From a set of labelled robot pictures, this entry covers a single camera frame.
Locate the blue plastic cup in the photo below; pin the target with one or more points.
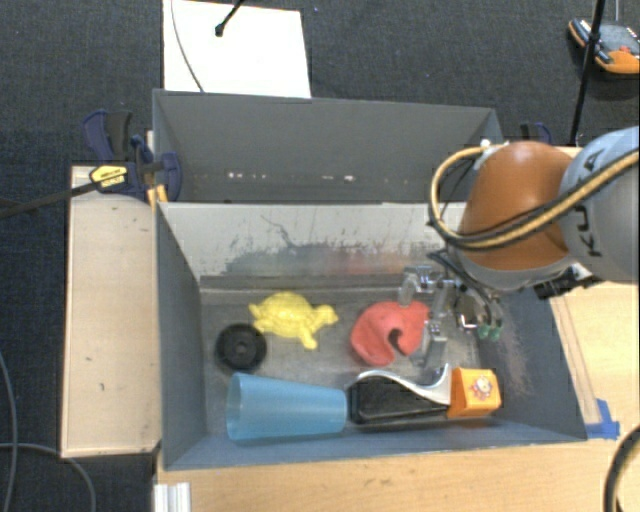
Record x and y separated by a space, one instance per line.
285 407

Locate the black cylinder on white bracket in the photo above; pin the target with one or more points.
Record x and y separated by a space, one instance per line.
560 286

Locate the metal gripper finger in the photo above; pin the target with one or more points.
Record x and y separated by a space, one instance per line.
415 282
436 345

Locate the black round disc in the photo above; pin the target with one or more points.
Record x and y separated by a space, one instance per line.
240 347

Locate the yellow toy turtle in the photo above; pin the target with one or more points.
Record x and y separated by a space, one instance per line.
290 315

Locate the red curved toy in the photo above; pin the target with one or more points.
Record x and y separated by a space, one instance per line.
380 330

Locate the orange printed box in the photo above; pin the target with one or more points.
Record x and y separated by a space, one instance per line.
475 392

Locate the grey metal bin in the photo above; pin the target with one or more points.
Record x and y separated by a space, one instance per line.
300 150

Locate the pale wood flat board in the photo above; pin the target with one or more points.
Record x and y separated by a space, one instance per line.
110 325

